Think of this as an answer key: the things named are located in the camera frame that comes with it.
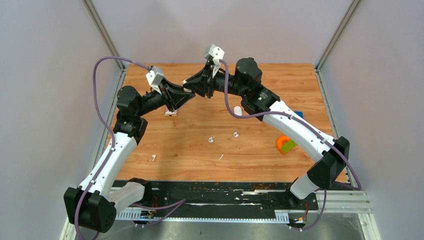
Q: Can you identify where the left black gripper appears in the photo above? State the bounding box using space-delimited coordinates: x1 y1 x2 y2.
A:
136 76 196 117

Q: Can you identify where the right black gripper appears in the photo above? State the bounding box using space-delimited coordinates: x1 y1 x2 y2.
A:
183 61 247 99

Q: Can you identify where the white gold earbud case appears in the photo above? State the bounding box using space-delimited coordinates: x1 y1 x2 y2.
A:
183 87 193 93

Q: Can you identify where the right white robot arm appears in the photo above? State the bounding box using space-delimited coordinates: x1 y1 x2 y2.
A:
183 57 350 209

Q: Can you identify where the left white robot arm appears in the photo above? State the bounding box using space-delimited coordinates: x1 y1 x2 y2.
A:
63 78 196 233

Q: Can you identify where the white oval earbud case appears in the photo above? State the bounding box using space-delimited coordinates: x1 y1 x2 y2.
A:
233 105 243 116

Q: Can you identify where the playing card box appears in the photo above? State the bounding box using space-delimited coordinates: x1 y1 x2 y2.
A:
163 106 178 117

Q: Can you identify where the blue object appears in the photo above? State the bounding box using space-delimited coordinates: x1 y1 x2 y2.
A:
295 111 304 119

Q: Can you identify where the green building block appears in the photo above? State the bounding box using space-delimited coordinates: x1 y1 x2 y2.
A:
281 139 297 154

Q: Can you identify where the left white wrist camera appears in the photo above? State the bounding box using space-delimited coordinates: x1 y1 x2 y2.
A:
145 65 164 95

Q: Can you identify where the orange ring toy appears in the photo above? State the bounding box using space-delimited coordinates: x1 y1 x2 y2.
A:
275 135 291 155

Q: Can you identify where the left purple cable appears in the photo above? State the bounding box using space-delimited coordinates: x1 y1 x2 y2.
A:
73 56 187 240

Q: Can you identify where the purple cable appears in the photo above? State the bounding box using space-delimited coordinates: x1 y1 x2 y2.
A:
219 59 363 232
73 56 187 240

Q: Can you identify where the white slotted cable duct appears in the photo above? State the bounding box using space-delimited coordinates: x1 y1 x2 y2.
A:
115 210 290 224

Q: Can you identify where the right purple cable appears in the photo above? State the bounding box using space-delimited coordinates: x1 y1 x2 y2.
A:
219 59 363 232

